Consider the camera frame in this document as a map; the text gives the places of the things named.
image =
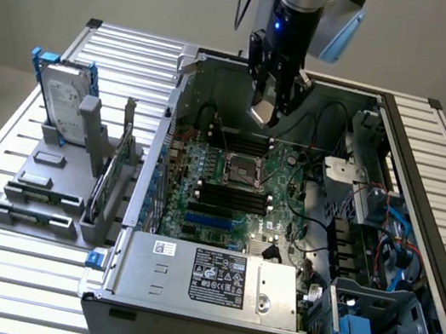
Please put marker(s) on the black fan shroud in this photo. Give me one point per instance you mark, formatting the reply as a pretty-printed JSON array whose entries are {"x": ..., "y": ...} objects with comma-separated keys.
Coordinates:
[{"x": 343, "y": 244}]

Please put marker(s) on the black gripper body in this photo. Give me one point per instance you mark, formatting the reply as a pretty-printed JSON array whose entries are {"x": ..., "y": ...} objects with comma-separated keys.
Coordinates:
[{"x": 294, "y": 32}]

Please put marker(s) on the silver square CPU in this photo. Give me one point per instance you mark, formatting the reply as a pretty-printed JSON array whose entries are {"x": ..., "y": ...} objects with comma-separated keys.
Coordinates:
[{"x": 261, "y": 113}]

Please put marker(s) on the silver chipset heatsink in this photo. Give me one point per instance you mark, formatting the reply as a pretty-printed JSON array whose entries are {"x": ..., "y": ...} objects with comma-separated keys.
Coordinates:
[{"x": 260, "y": 250}]

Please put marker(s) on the silver hard disk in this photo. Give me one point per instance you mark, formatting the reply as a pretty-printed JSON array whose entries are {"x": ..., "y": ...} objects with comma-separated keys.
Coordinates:
[{"x": 64, "y": 100}]

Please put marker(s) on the CPU socket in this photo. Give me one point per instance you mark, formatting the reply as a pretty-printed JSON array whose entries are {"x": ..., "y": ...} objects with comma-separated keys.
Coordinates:
[{"x": 244, "y": 170}]

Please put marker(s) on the blue case latch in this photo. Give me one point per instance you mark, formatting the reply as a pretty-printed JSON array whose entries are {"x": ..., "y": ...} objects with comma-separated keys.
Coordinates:
[{"x": 95, "y": 259}]

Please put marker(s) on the green graphics card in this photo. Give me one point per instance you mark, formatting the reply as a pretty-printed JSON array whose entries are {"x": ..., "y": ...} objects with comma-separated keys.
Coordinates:
[{"x": 110, "y": 181}]

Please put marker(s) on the grey plastic bracket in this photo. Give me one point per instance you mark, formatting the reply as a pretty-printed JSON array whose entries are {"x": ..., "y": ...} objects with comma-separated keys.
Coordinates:
[{"x": 343, "y": 171}]

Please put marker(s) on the silver power supply unit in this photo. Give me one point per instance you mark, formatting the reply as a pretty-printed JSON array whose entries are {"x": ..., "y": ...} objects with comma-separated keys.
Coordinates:
[{"x": 168, "y": 278}]

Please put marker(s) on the grey parts rack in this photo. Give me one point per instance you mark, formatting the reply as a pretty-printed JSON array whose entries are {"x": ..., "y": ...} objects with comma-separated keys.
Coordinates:
[{"x": 51, "y": 184}]

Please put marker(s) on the metal disk cage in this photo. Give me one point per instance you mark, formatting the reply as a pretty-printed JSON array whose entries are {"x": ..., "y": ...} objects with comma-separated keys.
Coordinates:
[{"x": 371, "y": 145}]

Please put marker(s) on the blue disk carrier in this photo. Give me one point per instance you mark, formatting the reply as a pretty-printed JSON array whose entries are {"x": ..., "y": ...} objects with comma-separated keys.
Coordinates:
[{"x": 45, "y": 56}]

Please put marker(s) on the blue expansion slot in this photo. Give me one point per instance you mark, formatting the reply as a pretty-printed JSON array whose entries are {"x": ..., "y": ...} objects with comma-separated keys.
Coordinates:
[{"x": 211, "y": 220}]

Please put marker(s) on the round coin battery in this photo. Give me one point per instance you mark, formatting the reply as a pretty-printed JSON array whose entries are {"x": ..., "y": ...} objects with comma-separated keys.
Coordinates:
[{"x": 292, "y": 160}]

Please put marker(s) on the blue disk bracket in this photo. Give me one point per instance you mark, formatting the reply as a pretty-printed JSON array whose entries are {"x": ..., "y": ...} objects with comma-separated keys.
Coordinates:
[{"x": 354, "y": 328}]

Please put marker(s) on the thin metal locking lever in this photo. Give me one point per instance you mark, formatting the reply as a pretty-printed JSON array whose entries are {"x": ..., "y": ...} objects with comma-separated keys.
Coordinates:
[{"x": 222, "y": 136}]

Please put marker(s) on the black expansion slot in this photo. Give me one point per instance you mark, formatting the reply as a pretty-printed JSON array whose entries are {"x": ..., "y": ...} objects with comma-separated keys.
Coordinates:
[{"x": 207, "y": 231}]

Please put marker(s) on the grey disk bay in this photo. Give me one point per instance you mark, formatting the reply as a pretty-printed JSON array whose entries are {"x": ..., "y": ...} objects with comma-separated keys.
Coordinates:
[{"x": 416, "y": 322}]

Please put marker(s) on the green motherboard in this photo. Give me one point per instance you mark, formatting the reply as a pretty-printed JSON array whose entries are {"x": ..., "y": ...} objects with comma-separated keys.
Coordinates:
[{"x": 280, "y": 211}]

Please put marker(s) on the black RAM slot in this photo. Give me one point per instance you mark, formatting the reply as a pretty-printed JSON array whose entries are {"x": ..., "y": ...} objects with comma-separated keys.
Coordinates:
[
  {"x": 233, "y": 195},
  {"x": 231, "y": 205},
  {"x": 234, "y": 189},
  {"x": 232, "y": 200},
  {"x": 235, "y": 146},
  {"x": 236, "y": 140}
]

